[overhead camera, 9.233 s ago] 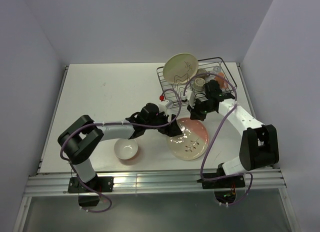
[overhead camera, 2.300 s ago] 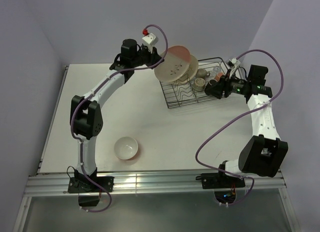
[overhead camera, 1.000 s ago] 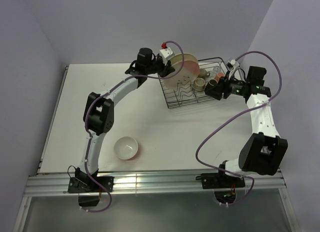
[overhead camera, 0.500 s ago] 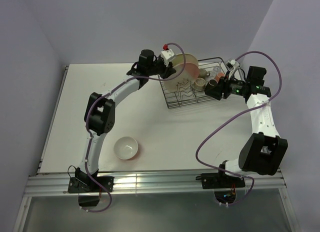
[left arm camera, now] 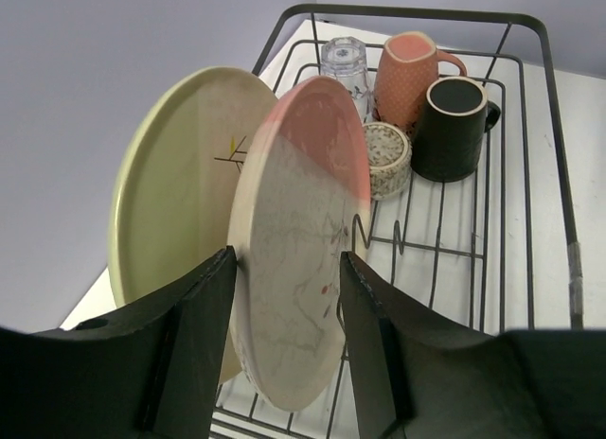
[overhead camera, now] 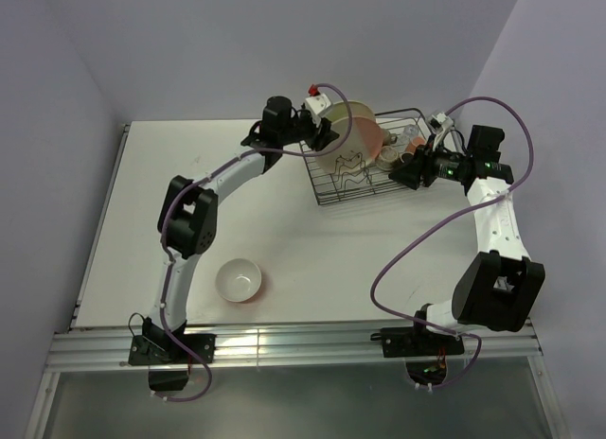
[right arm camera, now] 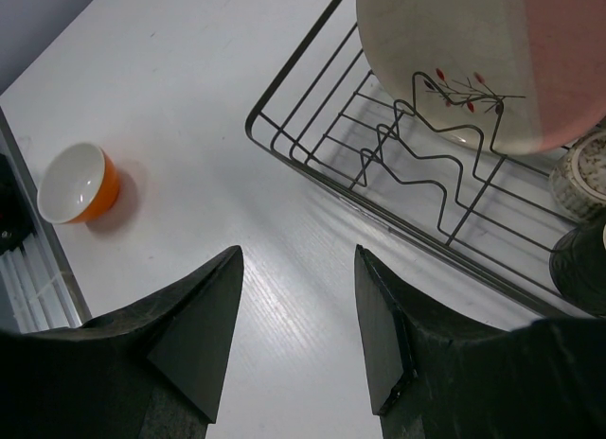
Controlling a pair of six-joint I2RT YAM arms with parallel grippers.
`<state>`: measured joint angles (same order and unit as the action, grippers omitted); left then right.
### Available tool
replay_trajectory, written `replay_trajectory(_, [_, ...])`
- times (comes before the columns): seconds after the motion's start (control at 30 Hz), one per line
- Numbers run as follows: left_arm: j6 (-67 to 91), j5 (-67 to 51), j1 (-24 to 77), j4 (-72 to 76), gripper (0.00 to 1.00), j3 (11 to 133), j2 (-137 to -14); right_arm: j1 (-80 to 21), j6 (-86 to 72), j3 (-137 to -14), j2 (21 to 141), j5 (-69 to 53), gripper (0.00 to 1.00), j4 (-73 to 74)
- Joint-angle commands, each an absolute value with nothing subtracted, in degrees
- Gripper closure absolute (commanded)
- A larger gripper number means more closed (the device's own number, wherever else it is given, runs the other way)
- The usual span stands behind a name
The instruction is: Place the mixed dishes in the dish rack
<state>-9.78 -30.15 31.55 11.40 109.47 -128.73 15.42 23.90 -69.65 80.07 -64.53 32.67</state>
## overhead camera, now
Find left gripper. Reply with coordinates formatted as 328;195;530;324
279;109;339;152

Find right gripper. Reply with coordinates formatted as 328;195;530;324
388;133;471;190

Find orange mug white inside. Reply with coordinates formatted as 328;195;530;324
404;136;426;154

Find small beige speckled cup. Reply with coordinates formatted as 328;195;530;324
375;146;401;172

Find green and cream plate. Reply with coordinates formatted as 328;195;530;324
324;100;376;122

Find grey-green ceramic cup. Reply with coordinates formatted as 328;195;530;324
382;129;398;146

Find pink and cream plate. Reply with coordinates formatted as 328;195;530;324
316;116;383;175

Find white bowl orange outside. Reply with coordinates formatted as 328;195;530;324
215;258;262;303

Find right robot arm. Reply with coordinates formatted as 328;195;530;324
389;126;545;354

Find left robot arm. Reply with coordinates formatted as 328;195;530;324
142;92;338;362

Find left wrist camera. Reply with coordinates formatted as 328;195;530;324
303;84;332;127

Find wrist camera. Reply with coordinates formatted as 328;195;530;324
425;112;455;148
303;84;332;127

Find black wire dish rack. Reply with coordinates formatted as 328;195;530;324
305;108;431;206

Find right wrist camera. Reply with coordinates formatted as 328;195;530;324
425;112;455;148

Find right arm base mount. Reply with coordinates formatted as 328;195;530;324
370;325;464;387

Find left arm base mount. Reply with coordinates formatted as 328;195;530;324
128;334;216;392

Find aluminium frame rail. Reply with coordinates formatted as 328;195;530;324
45;323;544;372

